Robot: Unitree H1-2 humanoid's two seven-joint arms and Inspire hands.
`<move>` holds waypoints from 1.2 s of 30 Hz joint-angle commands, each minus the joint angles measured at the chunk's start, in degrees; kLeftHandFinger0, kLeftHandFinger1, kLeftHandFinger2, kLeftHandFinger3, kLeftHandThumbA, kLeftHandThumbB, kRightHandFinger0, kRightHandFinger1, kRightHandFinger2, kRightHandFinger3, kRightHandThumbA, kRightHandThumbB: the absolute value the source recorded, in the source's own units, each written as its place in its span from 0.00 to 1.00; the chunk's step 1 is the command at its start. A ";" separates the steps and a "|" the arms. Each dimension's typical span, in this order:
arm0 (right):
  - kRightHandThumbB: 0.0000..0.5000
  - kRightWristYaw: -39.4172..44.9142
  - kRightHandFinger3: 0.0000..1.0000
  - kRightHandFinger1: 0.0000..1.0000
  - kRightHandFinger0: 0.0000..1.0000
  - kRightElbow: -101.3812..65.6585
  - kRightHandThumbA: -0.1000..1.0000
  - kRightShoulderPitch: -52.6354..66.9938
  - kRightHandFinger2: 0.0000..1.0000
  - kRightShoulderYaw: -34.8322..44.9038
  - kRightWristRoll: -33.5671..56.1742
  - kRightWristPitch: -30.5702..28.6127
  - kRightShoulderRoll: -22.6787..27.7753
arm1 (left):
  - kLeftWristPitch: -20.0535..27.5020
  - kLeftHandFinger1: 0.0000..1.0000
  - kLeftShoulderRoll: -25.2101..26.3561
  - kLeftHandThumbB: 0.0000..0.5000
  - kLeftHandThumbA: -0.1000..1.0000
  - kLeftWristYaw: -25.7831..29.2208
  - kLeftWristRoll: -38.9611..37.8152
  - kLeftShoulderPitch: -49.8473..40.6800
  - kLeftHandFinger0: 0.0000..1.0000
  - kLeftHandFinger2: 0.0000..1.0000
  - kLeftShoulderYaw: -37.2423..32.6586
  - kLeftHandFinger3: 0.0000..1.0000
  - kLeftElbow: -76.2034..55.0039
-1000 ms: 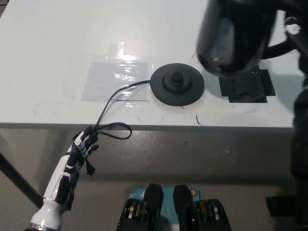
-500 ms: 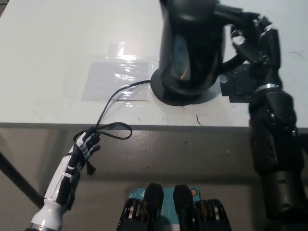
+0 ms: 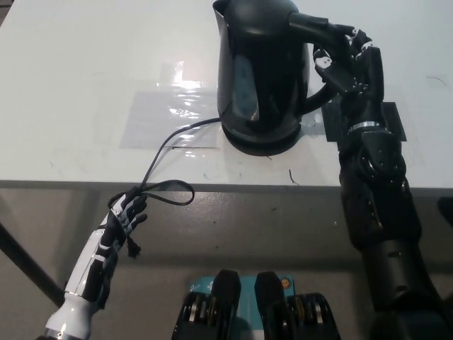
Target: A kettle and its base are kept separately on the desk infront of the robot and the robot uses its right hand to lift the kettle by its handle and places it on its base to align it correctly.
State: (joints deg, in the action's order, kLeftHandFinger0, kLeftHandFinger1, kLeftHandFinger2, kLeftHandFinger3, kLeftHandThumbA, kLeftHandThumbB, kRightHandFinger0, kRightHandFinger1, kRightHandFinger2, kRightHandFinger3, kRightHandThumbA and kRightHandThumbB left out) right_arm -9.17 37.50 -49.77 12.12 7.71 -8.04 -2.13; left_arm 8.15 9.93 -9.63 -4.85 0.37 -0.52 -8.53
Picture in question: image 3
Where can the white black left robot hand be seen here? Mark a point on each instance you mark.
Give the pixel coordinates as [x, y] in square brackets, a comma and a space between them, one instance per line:
[90, 262]

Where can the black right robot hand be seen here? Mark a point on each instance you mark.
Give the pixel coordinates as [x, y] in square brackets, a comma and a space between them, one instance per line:
[364, 88]

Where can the black electric kettle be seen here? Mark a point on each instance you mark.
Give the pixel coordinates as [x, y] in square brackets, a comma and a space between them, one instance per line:
[262, 71]

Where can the black round kettle base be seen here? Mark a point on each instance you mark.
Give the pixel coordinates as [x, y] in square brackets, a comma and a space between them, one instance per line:
[262, 150]

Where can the black robot legs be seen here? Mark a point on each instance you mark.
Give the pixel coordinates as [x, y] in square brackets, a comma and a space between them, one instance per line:
[226, 304]

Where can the black tape patch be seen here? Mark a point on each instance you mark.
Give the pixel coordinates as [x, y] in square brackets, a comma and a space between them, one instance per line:
[331, 124]

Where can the transparent tape patch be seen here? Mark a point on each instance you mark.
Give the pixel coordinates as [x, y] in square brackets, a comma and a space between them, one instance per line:
[148, 120]

